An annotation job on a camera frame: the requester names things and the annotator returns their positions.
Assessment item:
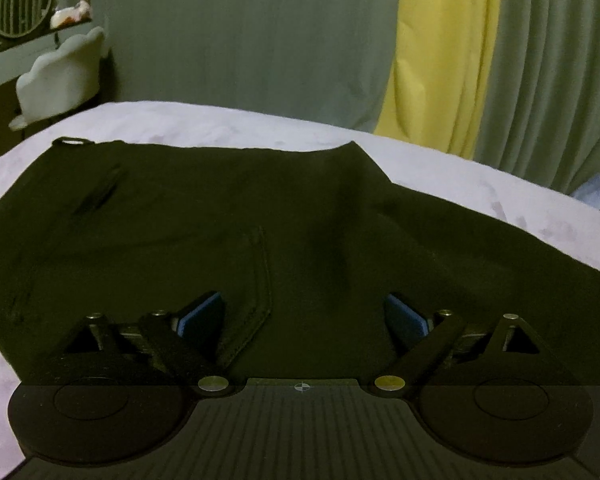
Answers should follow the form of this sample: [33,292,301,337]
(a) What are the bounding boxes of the blue cloth by bed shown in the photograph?
[571,172,600,210]

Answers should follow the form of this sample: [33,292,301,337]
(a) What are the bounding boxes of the black pants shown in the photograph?
[0,140,600,385]

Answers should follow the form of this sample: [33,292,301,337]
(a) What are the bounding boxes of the pink plush toy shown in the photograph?
[50,0,92,29]

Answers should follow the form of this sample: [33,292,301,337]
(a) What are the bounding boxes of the yellow curtain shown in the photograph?
[375,0,501,159]

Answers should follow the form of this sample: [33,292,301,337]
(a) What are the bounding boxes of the white shell-back chair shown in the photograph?
[8,26,106,131]

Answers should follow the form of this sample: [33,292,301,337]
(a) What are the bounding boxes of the grey-green curtain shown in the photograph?
[92,0,600,193]

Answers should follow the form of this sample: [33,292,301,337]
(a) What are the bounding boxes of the lavender bed cover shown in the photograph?
[0,98,600,480]

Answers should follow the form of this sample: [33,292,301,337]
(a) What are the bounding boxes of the white vanity desk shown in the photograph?
[0,22,95,156]

